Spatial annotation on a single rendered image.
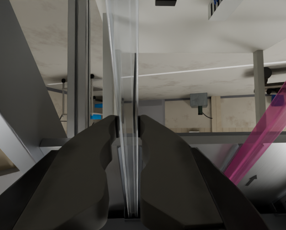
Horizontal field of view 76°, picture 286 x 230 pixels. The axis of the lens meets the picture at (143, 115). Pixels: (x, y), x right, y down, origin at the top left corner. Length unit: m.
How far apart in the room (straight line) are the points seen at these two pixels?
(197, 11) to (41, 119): 0.55
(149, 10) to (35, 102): 0.49
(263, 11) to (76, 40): 0.54
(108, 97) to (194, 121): 6.45
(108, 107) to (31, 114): 0.38
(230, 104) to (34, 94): 6.92
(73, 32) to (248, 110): 6.83
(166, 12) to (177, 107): 6.45
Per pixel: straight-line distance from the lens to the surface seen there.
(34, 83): 0.18
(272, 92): 3.98
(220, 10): 0.57
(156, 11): 0.62
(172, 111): 7.02
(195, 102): 6.00
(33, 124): 0.18
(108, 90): 0.55
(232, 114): 7.01
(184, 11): 0.64
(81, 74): 0.42
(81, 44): 0.45
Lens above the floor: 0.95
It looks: 3 degrees down
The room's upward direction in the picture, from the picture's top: 179 degrees clockwise
